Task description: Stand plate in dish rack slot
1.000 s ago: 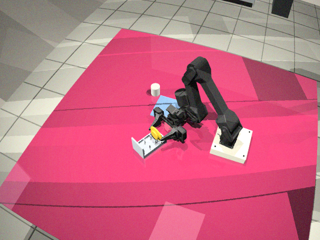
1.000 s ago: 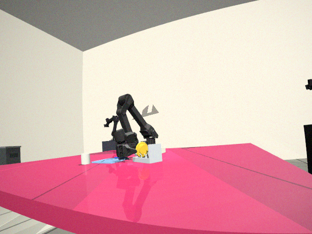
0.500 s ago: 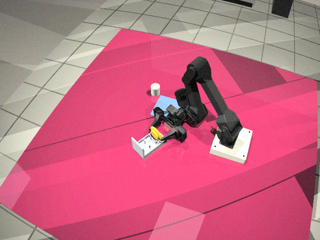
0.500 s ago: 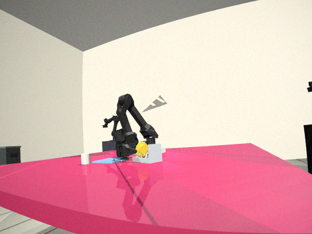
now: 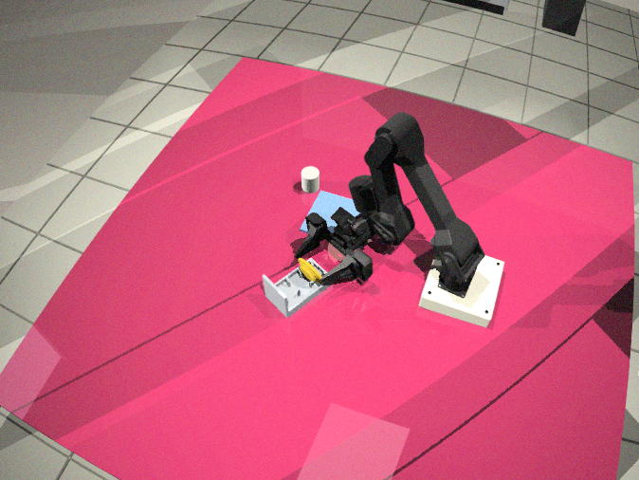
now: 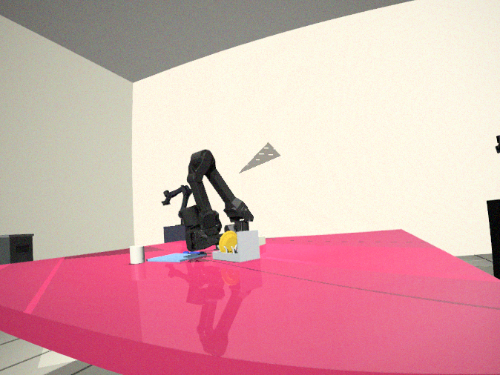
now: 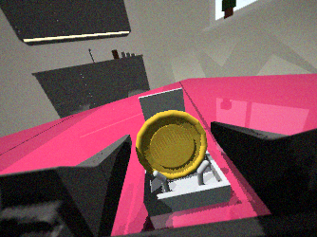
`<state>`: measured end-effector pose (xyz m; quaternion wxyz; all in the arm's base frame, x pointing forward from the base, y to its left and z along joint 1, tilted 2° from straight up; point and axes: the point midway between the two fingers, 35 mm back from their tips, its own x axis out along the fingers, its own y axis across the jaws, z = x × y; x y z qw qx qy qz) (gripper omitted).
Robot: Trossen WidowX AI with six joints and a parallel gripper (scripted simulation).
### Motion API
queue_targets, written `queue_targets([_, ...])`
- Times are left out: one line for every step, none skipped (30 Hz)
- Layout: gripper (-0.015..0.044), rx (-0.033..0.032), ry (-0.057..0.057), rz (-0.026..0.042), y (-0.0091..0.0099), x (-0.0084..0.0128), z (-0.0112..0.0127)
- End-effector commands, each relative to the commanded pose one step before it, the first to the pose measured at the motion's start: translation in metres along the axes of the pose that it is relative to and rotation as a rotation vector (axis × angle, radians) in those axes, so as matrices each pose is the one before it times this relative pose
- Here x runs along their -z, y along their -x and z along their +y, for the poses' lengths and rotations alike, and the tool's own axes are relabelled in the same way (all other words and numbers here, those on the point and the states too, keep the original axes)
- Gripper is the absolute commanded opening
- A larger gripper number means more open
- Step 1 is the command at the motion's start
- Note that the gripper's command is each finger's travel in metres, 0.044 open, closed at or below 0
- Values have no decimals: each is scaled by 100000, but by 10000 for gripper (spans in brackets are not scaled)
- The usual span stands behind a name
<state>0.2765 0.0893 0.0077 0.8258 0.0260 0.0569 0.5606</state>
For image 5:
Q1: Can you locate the yellow plate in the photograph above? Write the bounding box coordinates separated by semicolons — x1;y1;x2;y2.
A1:
299;258;323;284

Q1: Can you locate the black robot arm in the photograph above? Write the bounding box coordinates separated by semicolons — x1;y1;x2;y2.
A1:
330;112;485;299

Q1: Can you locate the white dish rack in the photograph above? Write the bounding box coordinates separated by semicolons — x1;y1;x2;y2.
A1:
262;258;334;319

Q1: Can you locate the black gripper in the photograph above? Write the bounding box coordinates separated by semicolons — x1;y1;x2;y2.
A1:
295;212;374;282

